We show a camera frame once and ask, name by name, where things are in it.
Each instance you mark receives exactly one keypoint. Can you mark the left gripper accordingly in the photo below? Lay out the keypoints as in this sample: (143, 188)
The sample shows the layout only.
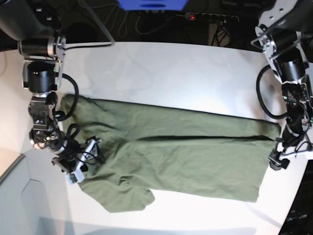
(291, 151)

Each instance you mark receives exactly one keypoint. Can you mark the blue box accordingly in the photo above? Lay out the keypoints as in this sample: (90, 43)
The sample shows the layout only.
(138, 5)

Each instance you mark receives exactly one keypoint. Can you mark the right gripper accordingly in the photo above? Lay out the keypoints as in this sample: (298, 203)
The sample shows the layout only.
(73, 155)

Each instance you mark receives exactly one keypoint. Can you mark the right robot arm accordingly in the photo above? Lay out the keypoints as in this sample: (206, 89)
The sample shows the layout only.
(38, 31)

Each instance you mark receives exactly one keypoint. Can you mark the black power strip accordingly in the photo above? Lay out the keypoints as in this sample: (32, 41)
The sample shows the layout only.
(211, 18)

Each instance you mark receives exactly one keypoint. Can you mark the green t-shirt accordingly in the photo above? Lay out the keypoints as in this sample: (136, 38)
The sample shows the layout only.
(148, 147)

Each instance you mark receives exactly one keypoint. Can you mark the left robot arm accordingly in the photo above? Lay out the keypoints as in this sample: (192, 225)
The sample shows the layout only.
(281, 32)

